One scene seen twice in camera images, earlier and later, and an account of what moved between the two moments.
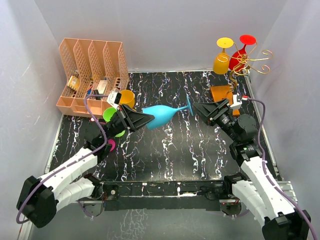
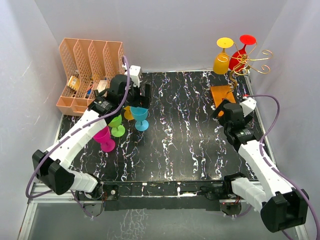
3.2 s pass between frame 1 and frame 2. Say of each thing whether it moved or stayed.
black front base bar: stayed
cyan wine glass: moved
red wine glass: stayed
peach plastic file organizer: stayed
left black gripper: moved
